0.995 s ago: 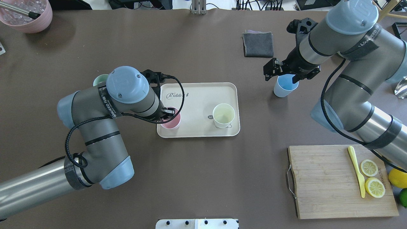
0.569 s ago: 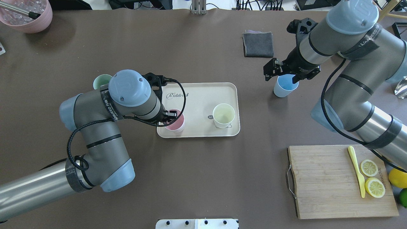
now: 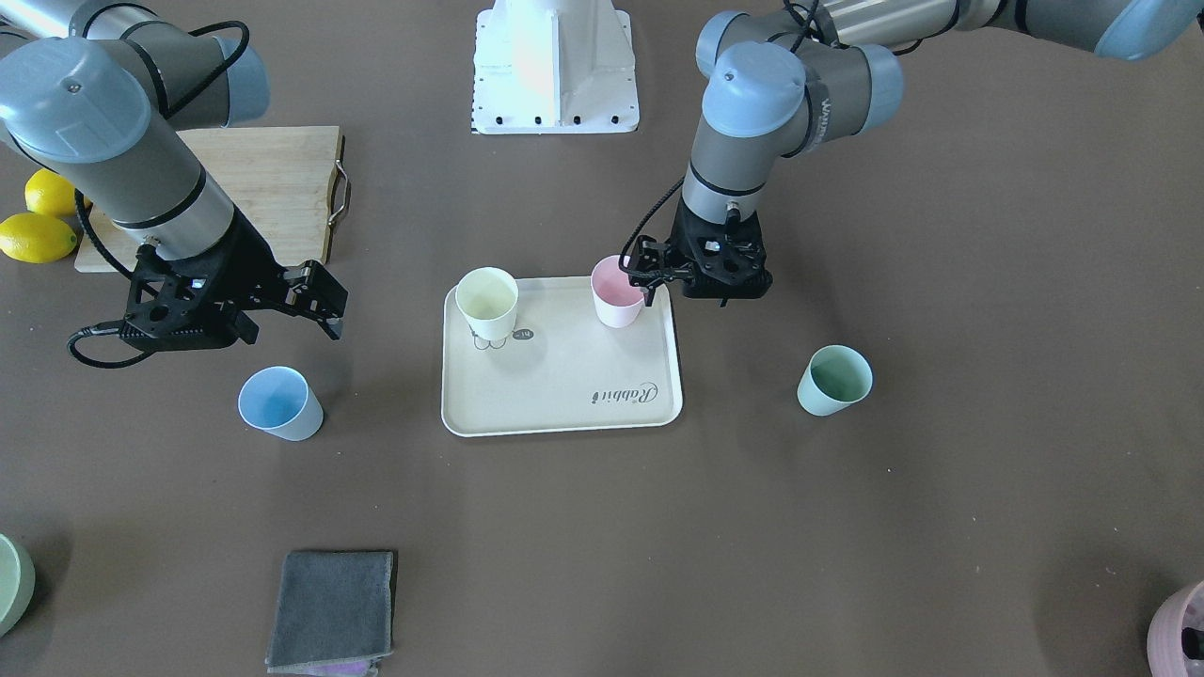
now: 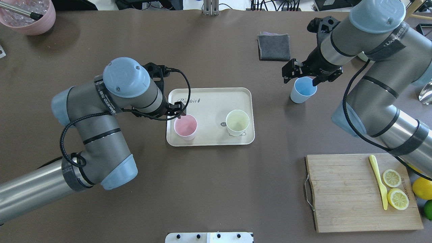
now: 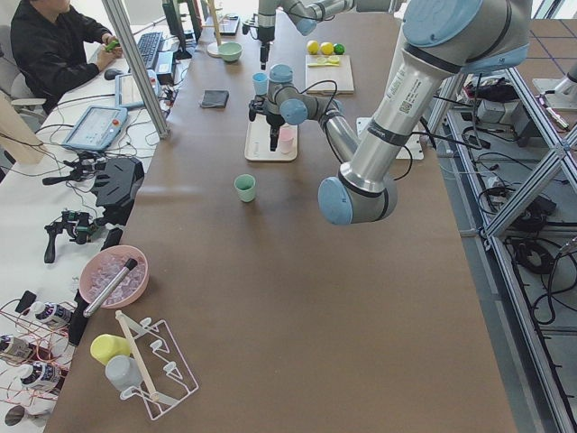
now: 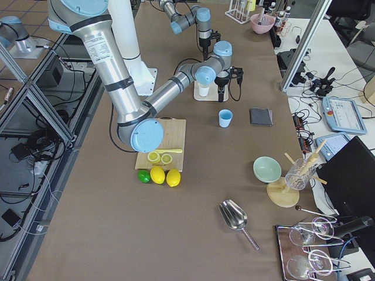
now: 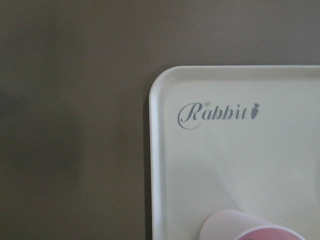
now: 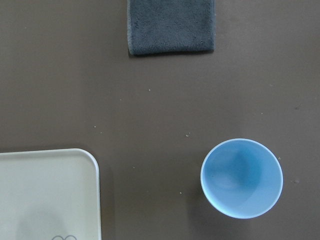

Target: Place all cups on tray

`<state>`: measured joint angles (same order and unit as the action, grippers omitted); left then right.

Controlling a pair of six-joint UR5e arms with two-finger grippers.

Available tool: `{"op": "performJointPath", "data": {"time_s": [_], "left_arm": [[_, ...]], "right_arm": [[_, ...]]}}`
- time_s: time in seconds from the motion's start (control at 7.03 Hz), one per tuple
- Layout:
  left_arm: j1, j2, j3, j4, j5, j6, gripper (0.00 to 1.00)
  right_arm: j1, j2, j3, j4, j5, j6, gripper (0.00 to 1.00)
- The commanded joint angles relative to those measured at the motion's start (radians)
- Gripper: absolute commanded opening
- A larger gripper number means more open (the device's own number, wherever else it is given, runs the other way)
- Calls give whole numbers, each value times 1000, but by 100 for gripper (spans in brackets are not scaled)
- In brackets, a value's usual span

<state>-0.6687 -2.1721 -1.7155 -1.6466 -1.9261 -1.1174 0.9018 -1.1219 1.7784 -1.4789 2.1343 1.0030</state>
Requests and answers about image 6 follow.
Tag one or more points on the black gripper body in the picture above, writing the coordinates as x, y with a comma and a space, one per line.
204, 41
221, 81

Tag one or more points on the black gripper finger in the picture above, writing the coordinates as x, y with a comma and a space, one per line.
205, 52
221, 91

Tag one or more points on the pale yellow cup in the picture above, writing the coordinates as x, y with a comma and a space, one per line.
203, 89

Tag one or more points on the light blue cup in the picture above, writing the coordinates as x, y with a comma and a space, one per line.
225, 117

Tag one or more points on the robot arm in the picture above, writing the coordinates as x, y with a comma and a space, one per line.
107, 31
197, 16

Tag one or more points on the cream rabbit tray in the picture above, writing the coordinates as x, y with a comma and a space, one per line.
210, 92

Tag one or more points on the wine glass rack tray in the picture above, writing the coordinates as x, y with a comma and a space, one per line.
303, 250

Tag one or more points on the white dish rack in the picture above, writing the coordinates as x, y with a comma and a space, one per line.
239, 10

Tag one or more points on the grey folded cloth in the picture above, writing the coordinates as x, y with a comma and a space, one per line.
261, 116

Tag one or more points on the pink mixing bowl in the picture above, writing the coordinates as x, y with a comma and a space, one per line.
265, 26

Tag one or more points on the wooden cutting board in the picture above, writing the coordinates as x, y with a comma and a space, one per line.
174, 138

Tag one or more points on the lemon slice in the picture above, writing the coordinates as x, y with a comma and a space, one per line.
154, 157
166, 159

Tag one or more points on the yellow plastic knife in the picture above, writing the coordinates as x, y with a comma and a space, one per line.
161, 151

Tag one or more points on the mint green bowl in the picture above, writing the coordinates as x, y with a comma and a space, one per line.
267, 169

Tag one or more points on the whole yellow lemon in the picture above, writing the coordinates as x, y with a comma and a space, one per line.
173, 178
157, 175

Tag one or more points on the teach pendant tablet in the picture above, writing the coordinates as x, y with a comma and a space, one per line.
342, 115

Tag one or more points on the green lime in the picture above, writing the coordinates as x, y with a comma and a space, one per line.
144, 176

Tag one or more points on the clear glass cup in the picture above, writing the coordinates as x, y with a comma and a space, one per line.
300, 174

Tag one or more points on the wooden cup stand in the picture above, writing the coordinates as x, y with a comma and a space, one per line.
281, 194

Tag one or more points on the metal scoop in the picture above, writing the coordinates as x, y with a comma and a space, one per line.
236, 218

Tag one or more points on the black monitor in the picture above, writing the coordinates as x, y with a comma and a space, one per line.
350, 179

